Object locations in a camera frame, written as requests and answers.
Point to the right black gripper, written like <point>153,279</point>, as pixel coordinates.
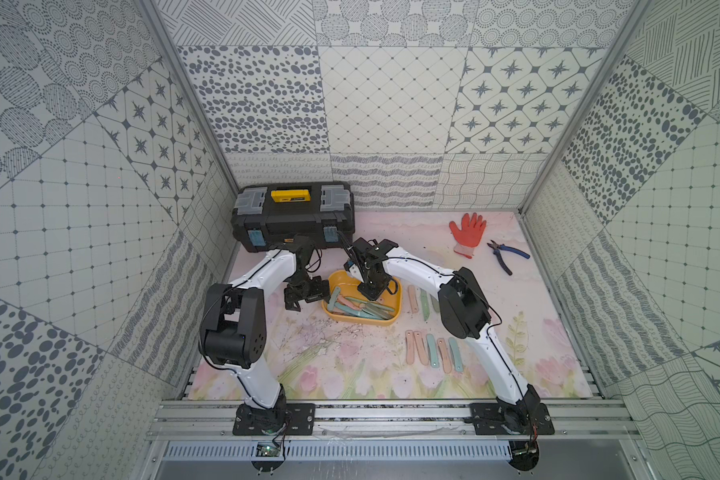
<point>372,295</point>

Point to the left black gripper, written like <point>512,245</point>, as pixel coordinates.
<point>300,291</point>

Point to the yellow plastic storage box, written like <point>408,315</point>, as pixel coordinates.
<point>347,304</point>

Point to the grey green fruit knife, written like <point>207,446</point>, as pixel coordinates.
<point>435,304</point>

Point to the light teal knife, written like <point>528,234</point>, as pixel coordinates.
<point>433,351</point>

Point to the pale pink knife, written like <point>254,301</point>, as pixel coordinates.
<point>410,347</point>

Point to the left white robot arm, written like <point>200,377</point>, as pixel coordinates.
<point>233,330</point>

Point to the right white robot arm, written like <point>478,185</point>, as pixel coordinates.
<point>465,313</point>

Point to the teal fruit knife in box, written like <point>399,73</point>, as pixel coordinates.
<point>365,313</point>

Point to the black plastic toolbox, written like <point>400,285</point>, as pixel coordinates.
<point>266,215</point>

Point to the red work glove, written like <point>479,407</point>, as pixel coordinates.
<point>468,233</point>

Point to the floral pink table mat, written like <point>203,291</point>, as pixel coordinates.
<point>316,357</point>

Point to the blue handled pliers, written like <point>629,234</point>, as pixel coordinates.
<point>498,251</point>

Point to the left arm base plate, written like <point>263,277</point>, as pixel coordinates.
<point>296,419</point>

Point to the aluminium frame rail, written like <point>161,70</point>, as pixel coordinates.
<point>572,419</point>

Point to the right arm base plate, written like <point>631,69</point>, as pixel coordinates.
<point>493,418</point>

